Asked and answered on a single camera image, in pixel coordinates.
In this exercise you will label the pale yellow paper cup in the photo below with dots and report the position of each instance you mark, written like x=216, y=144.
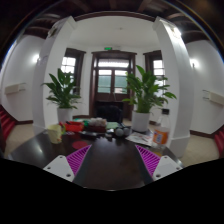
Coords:
x=55, y=134

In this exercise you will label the black remote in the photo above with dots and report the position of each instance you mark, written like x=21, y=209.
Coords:
x=88, y=134

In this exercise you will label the dark framed window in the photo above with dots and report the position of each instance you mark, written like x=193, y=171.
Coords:
x=70, y=65
x=157, y=68

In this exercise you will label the green cloth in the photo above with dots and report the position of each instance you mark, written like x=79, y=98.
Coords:
x=112, y=125

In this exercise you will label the white wall heater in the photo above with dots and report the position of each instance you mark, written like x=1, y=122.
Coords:
x=15, y=88
x=215, y=98

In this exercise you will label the flat round red coaster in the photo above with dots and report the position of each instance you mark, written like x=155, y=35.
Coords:
x=80, y=145

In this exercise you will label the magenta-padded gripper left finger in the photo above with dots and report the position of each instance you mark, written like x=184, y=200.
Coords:
x=77, y=160

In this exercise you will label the dark wooden glazed door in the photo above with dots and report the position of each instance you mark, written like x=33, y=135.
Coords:
x=113, y=80

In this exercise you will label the red carpeted staircase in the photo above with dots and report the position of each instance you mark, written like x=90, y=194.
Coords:
x=6, y=121

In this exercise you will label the orange drink plastic bottle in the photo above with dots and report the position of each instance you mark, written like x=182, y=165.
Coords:
x=161, y=135

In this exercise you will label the black chair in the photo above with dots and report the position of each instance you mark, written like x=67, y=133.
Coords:
x=109, y=113

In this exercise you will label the leafy plant in white pot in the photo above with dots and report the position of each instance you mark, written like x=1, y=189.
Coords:
x=143, y=100
x=63, y=96

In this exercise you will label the brown box of small bottles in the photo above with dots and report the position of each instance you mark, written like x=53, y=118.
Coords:
x=97, y=125

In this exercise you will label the green exit sign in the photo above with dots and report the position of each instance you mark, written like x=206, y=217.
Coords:
x=107, y=48

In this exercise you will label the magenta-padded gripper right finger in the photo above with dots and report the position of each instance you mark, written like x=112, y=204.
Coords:
x=150, y=160

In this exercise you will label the red box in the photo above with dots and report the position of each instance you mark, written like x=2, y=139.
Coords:
x=74, y=127

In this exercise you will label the printed paper leaflet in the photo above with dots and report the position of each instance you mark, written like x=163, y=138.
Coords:
x=140, y=138

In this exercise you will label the grey dumbbell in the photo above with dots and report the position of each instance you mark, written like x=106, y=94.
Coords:
x=120, y=132

